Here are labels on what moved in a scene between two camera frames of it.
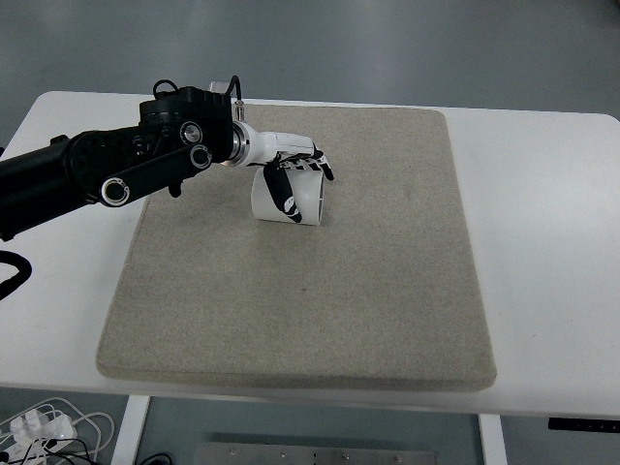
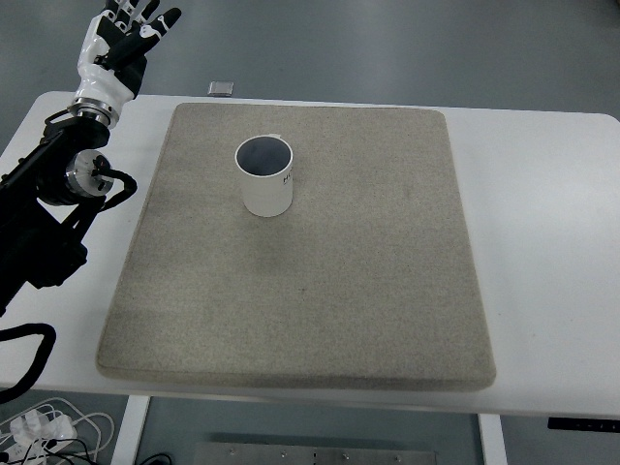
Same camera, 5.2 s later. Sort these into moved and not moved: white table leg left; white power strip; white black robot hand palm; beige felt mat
Moved: white black robot hand palm
Not moved: white table leg left; beige felt mat; white power strip
